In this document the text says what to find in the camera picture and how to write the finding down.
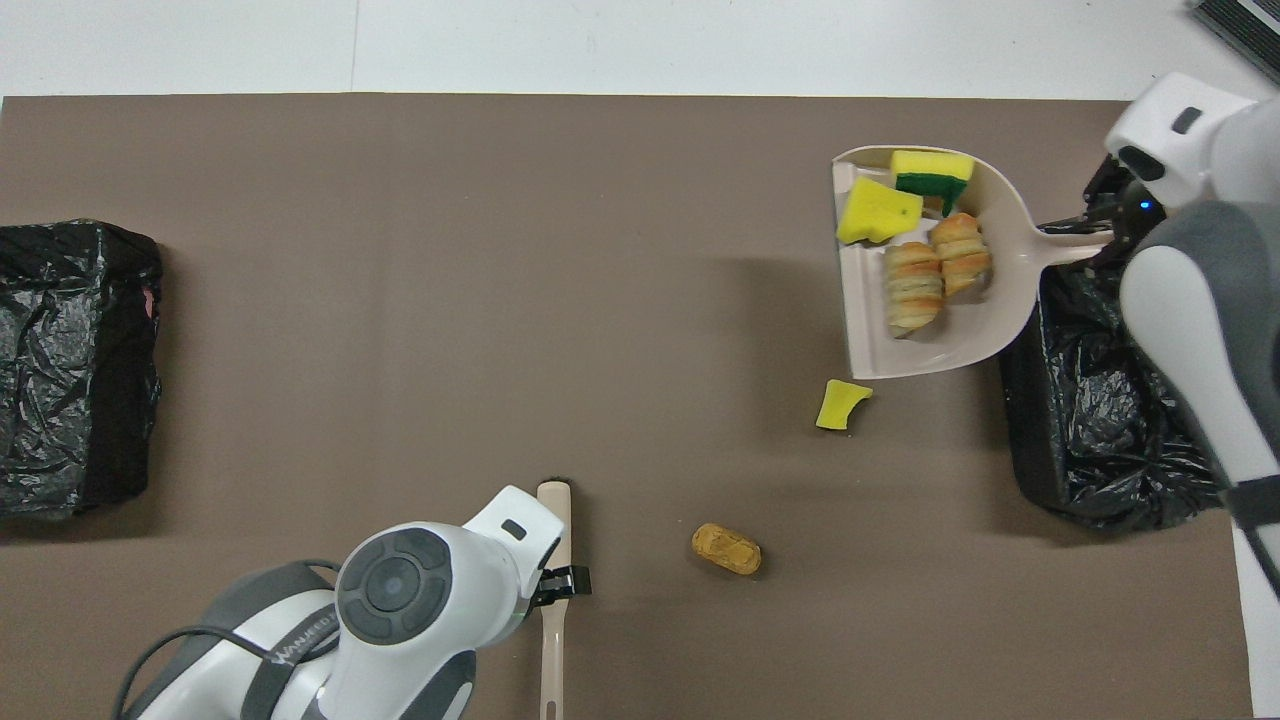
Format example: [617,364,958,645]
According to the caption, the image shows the black bag lined bin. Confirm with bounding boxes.
[0,220,164,521]
[1000,265,1226,533]

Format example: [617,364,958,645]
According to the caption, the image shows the brown fried bun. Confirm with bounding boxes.
[691,523,763,577]

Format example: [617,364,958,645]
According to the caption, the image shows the brown table mat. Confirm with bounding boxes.
[0,95,1256,720]

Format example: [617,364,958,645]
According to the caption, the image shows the beige plastic dustpan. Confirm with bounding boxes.
[832,145,1116,381]

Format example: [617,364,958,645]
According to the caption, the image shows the beige brush with black bristles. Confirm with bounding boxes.
[536,477,574,720]

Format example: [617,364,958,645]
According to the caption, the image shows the black ribbed object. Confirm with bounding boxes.
[1190,0,1280,86]

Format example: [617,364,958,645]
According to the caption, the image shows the orange striped croissant roll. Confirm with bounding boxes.
[930,212,993,298]

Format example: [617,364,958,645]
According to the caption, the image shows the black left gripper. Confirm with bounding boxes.
[529,566,594,609]

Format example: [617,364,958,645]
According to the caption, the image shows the pale striped croissant roll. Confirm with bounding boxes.
[884,241,945,339]

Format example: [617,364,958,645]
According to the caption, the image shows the small yellow sponge piece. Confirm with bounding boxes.
[815,380,874,432]

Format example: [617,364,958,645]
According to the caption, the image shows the yellow and green sponge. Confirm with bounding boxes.
[890,150,976,216]

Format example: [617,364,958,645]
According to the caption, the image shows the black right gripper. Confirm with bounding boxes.
[1044,155,1167,272]

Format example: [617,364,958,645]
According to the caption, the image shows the notched yellow sponge chunk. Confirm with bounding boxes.
[836,177,925,246]

